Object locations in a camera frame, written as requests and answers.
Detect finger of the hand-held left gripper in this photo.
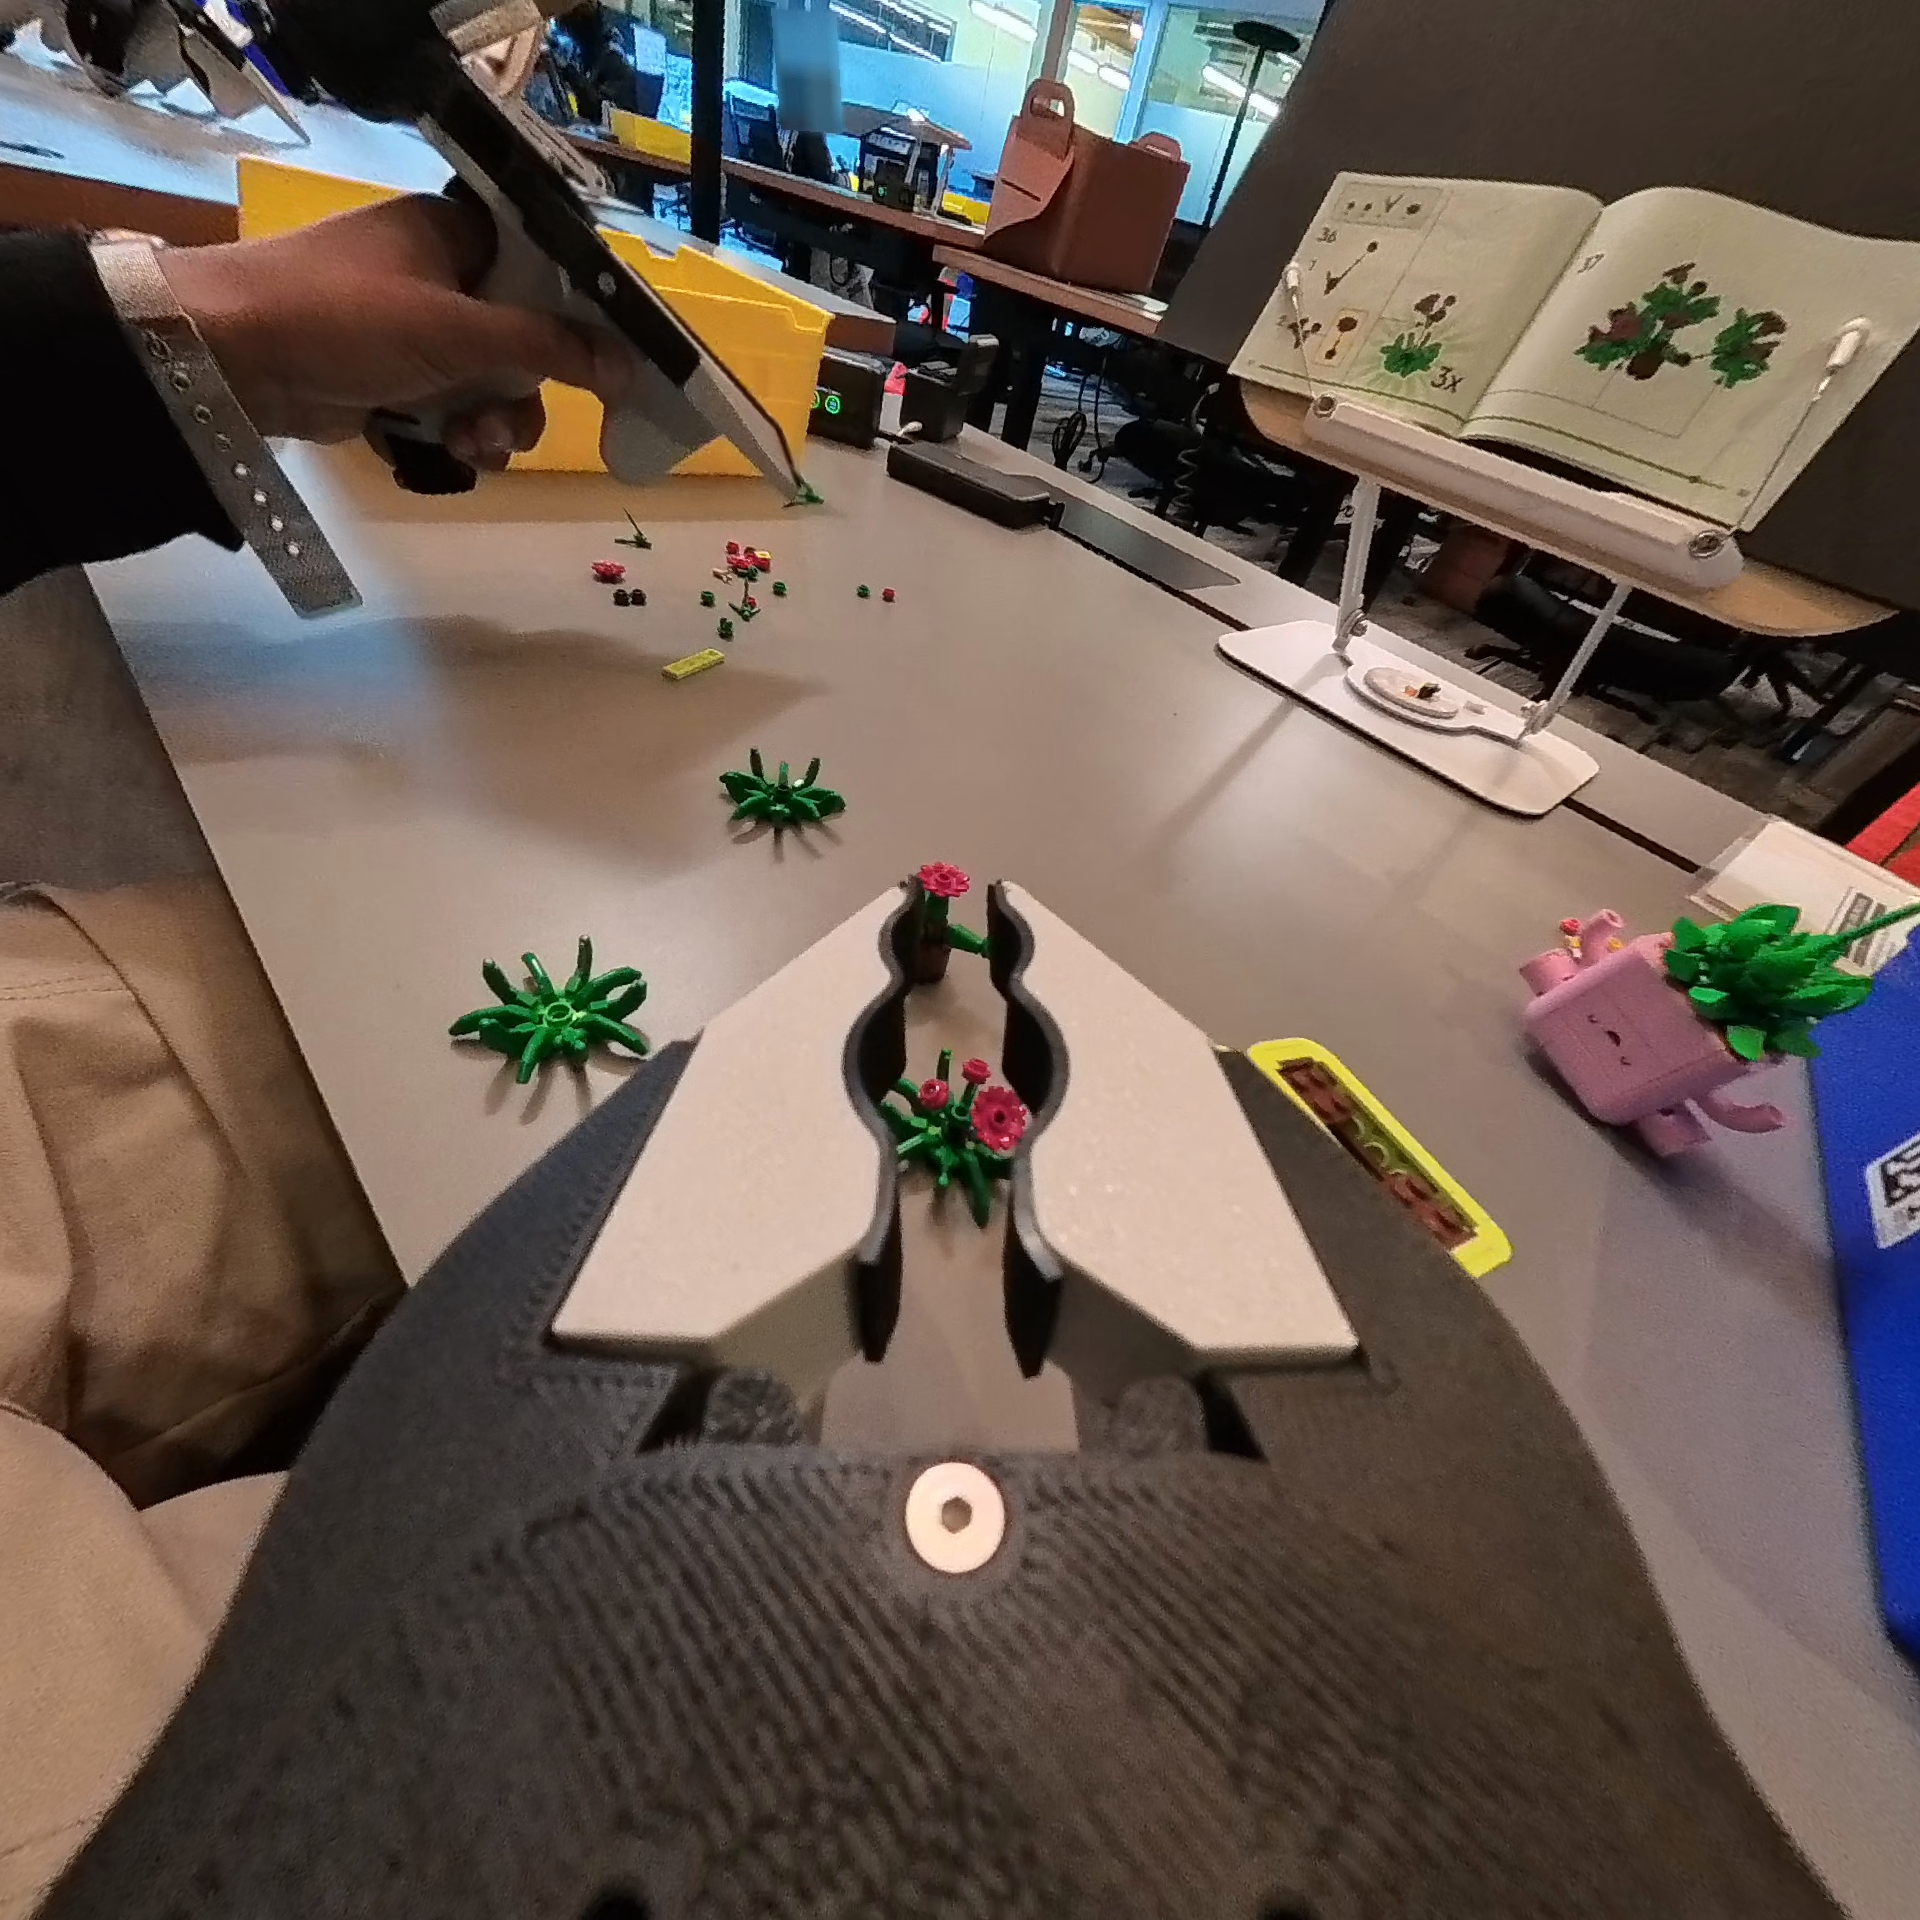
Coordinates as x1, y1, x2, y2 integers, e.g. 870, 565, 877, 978
694, 368, 806, 504
602, 368, 783, 496

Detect open instruction booklet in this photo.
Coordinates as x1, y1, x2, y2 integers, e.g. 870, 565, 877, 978
1222, 171, 1920, 533

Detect white paper sheets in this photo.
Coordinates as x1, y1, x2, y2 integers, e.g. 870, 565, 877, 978
1688, 813, 1920, 944

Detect dark table cable hatch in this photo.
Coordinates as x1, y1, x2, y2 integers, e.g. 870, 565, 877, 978
1056, 496, 1249, 599

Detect person's tan trousers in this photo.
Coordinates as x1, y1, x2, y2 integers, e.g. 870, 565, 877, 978
0, 876, 409, 1916

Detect grey perforated wrist strap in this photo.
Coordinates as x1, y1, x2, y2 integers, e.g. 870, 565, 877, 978
90, 223, 369, 617

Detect yellow plastic bin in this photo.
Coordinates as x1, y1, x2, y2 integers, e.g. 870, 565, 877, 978
238, 158, 838, 485

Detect black charger block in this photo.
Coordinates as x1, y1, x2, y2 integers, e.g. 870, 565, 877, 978
896, 333, 1004, 438

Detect white book stand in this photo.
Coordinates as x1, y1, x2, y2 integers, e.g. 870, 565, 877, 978
1216, 258, 1872, 823

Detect brown cardboard carrier box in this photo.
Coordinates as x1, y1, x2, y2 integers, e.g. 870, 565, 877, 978
976, 77, 1189, 288

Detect scattered small toy pieces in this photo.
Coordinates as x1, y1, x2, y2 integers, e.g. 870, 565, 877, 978
593, 509, 907, 643

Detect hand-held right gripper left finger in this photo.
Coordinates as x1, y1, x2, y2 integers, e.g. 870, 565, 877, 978
548, 883, 923, 1410

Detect pink toy pot with plant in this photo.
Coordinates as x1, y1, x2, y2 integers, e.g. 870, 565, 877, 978
1517, 894, 1920, 1156

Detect black pole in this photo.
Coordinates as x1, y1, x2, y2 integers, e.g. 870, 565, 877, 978
688, 0, 735, 242

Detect blue box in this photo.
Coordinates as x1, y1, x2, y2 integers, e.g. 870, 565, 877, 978
1805, 929, 1920, 1659

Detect black power bank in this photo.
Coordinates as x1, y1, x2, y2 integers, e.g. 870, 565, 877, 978
806, 348, 896, 448

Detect green toy leaf cluster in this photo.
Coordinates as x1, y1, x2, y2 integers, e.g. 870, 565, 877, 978
449, 934, 658, 1081
715, 746, 853, 833

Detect flat black device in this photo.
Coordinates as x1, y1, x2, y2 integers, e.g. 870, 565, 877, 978
882, 438, 1069, 533

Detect grey angular object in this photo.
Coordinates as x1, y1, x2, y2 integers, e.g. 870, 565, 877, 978
51, 0, 317, 151

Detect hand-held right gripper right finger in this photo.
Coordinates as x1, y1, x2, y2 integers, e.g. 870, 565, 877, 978
990, 883, 1367, 1410

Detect large black panel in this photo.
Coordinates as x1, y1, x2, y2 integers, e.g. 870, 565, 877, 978
1169, 0, 1920, 634

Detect lime green parts tray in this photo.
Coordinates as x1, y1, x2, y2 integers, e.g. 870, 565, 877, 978
1249, 1041, 1517, 1275

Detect black floor lamp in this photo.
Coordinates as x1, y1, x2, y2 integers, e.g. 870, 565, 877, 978
1205, 18, 1305, 223

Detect person's left hand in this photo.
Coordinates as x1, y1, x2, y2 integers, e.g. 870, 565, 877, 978
155, 188, 639, 468

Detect toy flower bunch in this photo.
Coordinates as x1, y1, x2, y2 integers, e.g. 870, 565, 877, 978
877, 1052, 1038, 1224

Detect person's left forearm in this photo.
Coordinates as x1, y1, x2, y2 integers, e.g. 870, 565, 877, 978
0, 223, 238, 599

